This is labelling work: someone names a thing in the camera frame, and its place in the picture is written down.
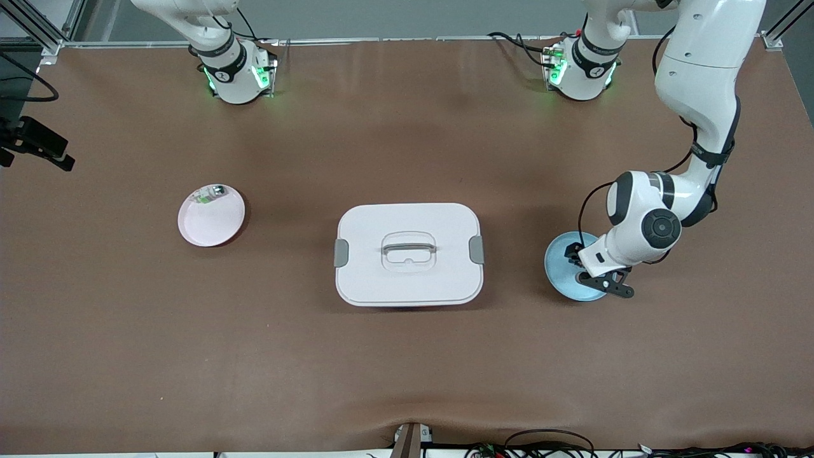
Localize light blue round plate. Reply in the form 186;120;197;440
544;232;611;302

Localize pink box with white lid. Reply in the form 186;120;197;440
334;203;485;308

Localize pink round plate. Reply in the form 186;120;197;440
177;184;246;247

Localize black cable loop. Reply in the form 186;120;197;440
0;52;59;102

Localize aluminium frame post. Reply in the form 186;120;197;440
760;0;814;52
0;0;86;58

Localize tangled cable bundle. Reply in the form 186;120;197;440
463;429;814;458

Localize black base cable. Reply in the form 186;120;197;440
488;31;554;67
219;6;258;42

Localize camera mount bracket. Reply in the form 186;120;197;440
390;422;434;458

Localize silver table edge rail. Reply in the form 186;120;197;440
60;35;773;50

